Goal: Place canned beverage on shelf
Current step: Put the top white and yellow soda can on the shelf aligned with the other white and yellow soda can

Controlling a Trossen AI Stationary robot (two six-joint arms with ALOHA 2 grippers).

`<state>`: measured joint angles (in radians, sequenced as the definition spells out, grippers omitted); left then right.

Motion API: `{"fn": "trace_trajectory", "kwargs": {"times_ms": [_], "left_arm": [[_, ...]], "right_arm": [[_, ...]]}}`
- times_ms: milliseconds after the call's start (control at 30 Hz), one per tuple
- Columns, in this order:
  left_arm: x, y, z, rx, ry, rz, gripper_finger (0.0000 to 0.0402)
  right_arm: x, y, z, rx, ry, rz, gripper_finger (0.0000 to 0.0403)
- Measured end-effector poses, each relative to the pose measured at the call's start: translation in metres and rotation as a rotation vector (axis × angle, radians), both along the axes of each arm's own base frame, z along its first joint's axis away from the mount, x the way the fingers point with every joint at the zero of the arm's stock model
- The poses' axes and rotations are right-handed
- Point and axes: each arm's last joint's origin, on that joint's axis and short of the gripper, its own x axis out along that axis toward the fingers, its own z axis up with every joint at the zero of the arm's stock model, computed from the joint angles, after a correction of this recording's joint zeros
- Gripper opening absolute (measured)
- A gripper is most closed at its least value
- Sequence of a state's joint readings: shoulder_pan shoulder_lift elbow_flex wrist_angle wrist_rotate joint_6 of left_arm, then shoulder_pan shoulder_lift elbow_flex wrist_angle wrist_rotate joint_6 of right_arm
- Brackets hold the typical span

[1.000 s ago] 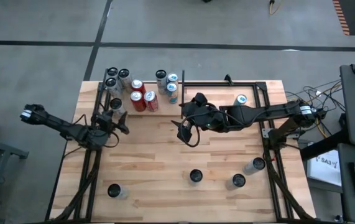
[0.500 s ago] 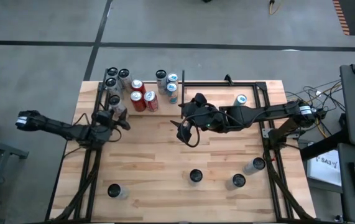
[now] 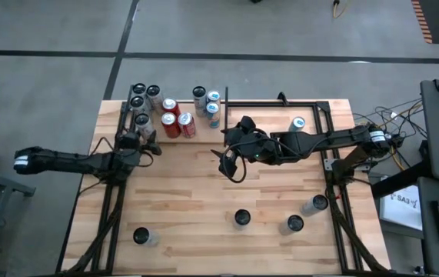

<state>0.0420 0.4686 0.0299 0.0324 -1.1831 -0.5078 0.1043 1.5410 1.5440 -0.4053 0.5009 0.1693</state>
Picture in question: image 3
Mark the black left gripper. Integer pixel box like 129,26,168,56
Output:
117,131,163,172

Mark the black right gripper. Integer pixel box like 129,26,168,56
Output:
210,115,281,179

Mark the red zero sugar cola can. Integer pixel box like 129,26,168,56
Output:
160,112,181,139

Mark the red Coca-Cola can white script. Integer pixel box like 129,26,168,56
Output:
177,112,197,139

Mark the silver slim can black lid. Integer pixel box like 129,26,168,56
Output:
129,95,151,116
299,194,330,218
132,226,161,247
278,214,305,237

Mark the silver Celsius Arctic Vibe can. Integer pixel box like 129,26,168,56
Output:
233,209,252,232
191,85,208,118

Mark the silver slim can green print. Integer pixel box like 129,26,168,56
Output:
131,83,149,99

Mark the raised wooden shelf board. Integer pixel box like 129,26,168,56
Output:
134,100,228,145

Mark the grey metal side table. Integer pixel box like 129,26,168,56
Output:
0,165,37,277

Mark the black power strip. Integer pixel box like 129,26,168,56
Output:
390,132,405,149

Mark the black desk leg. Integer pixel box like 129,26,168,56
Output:
371,159,426,199

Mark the white paper sheet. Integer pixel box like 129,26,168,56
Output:
378,184,424,232

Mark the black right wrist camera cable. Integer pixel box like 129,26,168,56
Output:
220,140,281,184

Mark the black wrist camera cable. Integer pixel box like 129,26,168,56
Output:
87,135,155,169
220,140,281,184

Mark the black left wrist camera cable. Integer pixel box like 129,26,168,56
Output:
87,135,155,169

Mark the black aluminium table frame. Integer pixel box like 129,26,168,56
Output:
88,85,364,275

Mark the black braided cable sleeve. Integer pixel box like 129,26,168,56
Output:
63,207,126,275
328,192,391,275

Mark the yellow floor cable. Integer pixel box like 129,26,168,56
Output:
332,0,353,19
357,100,424,172

